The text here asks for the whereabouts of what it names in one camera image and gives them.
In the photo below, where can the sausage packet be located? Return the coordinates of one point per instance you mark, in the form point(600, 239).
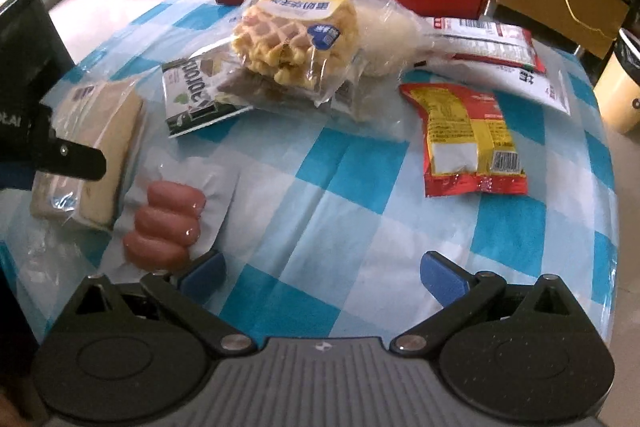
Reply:
point(172, 215)

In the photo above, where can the white round cake packet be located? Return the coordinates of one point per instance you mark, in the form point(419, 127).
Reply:
point(392, 38)

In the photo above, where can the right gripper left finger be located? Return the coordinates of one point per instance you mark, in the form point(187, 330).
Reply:
point(182, 295)

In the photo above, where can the red white snack packet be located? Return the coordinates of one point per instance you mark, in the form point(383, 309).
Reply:
point(482, 41)

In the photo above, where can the red yellow snack packet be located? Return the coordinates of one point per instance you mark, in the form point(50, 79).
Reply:
point(468, 148)

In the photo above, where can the beige sandwich bread packet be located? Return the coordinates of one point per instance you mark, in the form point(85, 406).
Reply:
point(105, 115)

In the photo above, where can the waffle snack bag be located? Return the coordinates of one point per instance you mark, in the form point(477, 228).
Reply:
point(307, 47)

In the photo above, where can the Kaprons wafer packet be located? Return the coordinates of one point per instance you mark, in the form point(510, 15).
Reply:
point(193, 94)

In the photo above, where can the blue white checkered tablecloth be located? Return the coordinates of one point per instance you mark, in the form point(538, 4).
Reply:
point(326, 229)

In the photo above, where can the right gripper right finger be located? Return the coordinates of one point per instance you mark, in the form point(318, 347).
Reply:
point(466, 299)

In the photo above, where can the yellow trash bin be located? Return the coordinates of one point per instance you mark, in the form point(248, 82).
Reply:
point(618, 88)

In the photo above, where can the white pouch snack packet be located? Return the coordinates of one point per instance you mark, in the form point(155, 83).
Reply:
point(544, 88)

